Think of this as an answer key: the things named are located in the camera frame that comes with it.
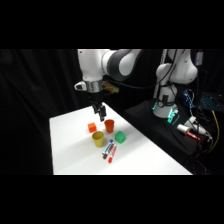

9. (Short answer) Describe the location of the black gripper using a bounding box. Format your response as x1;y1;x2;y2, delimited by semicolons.
88;90;108;123

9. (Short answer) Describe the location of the orange plastic cup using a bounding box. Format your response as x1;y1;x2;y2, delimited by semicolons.
103;119;116;135

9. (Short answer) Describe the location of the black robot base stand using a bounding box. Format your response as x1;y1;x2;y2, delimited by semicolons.
123;98;224;176

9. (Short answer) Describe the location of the yellow plastic cup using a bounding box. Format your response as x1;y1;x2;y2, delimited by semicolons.
91;130;106;148

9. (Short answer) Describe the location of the orange cube block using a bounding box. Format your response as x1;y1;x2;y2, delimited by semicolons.
87;122;98;134

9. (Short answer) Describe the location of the green cube block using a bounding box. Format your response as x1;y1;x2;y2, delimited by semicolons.
114;130;127;145

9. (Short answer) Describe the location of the blue capped marker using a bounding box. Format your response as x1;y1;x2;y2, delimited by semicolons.
101;138;115;158

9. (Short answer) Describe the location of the brown marker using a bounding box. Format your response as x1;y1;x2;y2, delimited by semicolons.
102;142;117;161

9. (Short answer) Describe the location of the red marker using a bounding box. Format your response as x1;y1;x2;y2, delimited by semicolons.
107;144;118;164

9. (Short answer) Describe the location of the white table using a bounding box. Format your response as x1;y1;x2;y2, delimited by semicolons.
49;105;194;176

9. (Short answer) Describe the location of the black curtain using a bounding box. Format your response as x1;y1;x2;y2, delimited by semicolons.
0;49;224;176

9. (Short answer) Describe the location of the green lit control box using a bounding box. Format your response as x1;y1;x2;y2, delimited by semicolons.
166;108;180;125

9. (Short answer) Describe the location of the white cylinder with red tip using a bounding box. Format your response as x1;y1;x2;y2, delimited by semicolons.
176;123;202;142

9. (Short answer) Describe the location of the blue lit keyboard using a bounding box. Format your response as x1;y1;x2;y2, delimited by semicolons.
199;92;224;112

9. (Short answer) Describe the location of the tan wrist camera mount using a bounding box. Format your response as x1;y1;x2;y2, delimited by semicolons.
101;81;120;97

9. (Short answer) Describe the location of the blue cable bundle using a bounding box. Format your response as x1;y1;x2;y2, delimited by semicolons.
182;88;196;118

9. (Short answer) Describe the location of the yellow cable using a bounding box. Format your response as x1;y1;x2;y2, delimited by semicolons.
205;109;222;155

